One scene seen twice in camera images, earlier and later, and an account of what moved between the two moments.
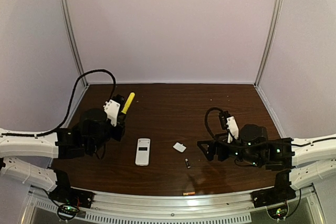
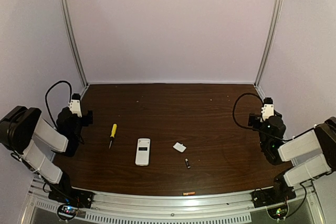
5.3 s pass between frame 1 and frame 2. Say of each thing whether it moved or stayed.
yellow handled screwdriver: moved
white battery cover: stayed
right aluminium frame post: stayed
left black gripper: moved
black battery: stayed
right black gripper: moved
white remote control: stayed
